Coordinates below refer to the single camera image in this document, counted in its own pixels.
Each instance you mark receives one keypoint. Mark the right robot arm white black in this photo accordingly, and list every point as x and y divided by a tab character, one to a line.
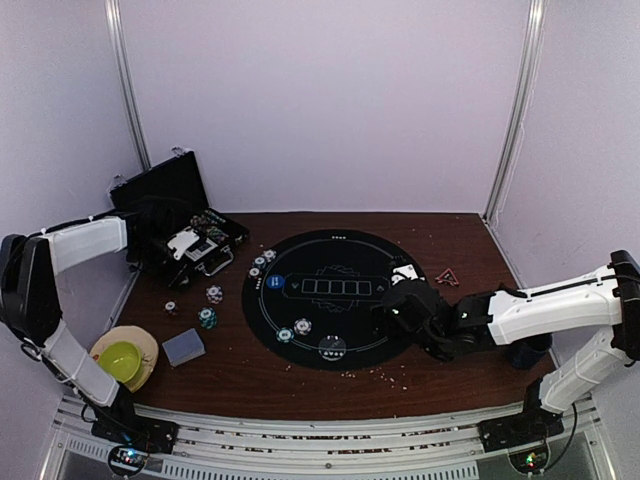
607	298

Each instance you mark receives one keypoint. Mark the green plastic bowl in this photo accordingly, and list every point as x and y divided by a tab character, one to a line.
122	360

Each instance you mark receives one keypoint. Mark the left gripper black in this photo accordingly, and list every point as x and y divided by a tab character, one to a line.
173	278

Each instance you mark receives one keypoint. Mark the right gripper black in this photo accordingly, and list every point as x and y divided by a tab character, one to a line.
378	314

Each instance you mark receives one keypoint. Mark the clear dealer button disc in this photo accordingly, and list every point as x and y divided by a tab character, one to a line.
332	348

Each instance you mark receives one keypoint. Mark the aluminium frame post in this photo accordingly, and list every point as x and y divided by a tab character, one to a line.
524	87
117	38

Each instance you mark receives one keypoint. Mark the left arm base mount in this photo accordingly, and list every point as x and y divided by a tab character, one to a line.
134	439

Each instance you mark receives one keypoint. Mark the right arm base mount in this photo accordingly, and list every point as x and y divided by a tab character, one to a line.
524	436

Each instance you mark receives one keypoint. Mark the dark blue mug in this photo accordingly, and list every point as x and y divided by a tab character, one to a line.
524	354

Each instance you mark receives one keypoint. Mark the blue small blind button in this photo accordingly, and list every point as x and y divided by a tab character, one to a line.
275	282

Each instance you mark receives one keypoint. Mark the green chip stack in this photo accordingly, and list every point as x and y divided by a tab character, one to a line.
208	318

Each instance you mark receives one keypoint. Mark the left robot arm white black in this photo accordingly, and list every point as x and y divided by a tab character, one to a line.
31	265

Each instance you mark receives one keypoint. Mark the aluminium front rail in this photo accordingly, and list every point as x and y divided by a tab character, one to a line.
443	446

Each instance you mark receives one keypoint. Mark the green fifty chip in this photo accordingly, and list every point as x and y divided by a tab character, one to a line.
284	335

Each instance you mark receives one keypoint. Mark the black poker chip case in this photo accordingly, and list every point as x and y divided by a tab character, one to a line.
179	177

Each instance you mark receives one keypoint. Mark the round black poker mat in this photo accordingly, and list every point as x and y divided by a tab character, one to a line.
333	278

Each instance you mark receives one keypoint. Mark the red brown chip stack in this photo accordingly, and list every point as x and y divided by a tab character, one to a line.
171	308

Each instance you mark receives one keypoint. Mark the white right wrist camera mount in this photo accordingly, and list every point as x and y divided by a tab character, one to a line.
402	273

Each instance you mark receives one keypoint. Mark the white blue chip stack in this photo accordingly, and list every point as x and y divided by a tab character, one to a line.
302	327

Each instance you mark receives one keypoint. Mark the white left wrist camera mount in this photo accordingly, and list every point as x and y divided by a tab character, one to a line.
179	243

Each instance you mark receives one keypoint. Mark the red black triangle marker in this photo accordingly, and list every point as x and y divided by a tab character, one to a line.
447	277

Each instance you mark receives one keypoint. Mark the beige plate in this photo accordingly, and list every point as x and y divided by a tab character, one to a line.
146	344

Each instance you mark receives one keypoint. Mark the chrome case handle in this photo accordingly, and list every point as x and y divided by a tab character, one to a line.
214	264

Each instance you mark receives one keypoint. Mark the left aluminium frame post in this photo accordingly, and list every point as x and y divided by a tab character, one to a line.
117	38

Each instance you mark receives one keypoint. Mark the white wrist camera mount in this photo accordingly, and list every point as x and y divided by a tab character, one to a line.
402	273
179	243

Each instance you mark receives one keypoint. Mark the playing card deck box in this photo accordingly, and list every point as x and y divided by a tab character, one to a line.
201	250

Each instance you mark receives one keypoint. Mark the right aluminium frame post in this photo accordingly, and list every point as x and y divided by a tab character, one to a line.
524	87

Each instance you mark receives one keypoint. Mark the blue ten chip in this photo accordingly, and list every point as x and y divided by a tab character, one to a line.
269	255

